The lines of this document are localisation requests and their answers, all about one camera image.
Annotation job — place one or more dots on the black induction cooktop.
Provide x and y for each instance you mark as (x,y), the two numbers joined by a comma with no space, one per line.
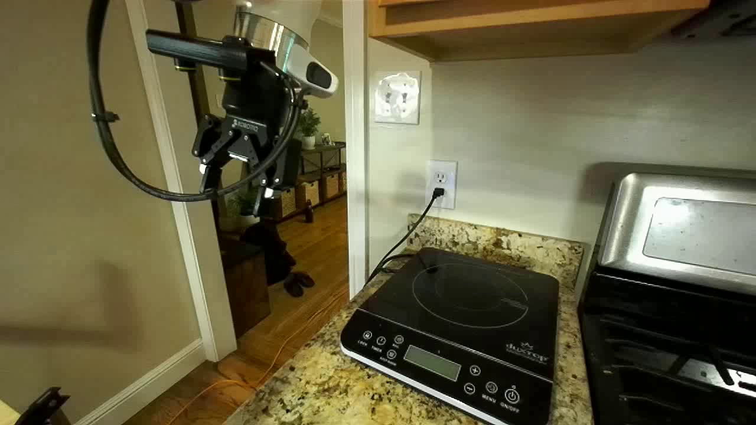
(463,321)

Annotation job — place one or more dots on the black clamp object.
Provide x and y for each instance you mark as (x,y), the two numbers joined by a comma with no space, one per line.
(44,407)

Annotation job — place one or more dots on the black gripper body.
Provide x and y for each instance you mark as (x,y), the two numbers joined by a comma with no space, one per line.
(255,86)

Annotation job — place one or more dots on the white wall outlet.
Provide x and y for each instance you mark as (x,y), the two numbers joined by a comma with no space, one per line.
(443,176)

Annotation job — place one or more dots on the pair of dark shoes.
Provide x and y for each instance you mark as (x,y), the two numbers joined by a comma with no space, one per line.
(298,285)

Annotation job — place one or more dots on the wooden wall cabinet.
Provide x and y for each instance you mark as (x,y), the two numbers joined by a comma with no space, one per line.
(503,27)

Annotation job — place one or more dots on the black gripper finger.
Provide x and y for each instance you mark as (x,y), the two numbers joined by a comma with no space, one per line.
(266,167)
(214,149)

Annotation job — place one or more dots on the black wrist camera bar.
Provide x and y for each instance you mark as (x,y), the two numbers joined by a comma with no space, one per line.
(185,47)

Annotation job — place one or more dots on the white double light switch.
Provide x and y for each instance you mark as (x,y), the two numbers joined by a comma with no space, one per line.
(395,98)

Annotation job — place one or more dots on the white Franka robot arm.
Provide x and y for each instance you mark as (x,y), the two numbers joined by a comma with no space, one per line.
(275,19)

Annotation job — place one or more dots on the brown wooden stool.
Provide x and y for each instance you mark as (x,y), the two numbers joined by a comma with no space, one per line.
(249,286)

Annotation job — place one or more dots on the stainless gas stove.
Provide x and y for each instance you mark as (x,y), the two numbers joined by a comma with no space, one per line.
(669,314)

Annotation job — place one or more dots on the dark storage shelf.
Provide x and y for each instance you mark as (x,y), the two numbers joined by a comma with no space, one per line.
(322,178)

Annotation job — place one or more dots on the green potted plant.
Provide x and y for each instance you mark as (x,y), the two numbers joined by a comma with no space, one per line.
(309,124)

